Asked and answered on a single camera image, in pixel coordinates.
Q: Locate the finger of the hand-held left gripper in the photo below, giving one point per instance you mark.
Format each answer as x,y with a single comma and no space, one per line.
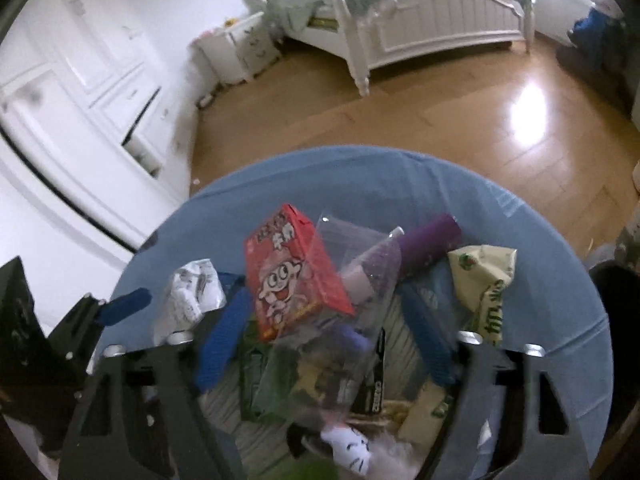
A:
125,305

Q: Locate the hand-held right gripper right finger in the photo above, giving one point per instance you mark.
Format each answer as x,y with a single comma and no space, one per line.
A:
425,335

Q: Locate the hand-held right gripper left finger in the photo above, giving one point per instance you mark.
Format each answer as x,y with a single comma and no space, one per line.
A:
222,340

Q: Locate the white paper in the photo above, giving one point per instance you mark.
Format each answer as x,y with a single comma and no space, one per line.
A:
190,285

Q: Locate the red drink carton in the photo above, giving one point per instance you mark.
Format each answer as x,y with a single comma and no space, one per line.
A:
285,270

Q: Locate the clear plastic bag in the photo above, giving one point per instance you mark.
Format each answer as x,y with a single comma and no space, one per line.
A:
350,240

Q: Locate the black trash bin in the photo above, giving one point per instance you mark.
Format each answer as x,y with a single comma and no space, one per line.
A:
620,320

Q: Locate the green packet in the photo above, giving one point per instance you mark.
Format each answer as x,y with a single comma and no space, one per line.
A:
262,385

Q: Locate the black snack packet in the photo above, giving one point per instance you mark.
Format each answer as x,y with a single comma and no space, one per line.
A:
372,390

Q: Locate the pale yellow packet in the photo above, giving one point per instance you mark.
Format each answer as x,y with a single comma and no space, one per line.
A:
425,415

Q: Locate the yellow-green snack wrapper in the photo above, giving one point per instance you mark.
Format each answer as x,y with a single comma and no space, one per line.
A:
485,280

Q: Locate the small pale plastic bottle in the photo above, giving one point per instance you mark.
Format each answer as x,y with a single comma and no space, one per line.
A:
357,280

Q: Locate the purple tube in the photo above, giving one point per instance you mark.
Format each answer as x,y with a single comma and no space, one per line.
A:
430,240

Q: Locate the white printed tissue pack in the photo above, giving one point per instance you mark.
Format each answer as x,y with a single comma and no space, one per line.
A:
347,446

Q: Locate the round blue-covered table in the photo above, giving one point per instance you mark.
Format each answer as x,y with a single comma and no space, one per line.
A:
350,185

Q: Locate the white wardrobe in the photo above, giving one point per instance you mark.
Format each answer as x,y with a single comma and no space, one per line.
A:
75,110

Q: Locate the white nightstand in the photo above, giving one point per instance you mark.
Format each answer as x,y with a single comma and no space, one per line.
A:
235,50

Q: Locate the small yellow toy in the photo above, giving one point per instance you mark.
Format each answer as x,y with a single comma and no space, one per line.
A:
231,23

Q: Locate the dark chair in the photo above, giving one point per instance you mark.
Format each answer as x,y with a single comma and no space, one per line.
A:
600,85

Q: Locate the white bed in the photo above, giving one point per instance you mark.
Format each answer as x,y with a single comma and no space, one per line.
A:
440,20

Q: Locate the blue cloth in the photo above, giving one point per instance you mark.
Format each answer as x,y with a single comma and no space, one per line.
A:
595,30

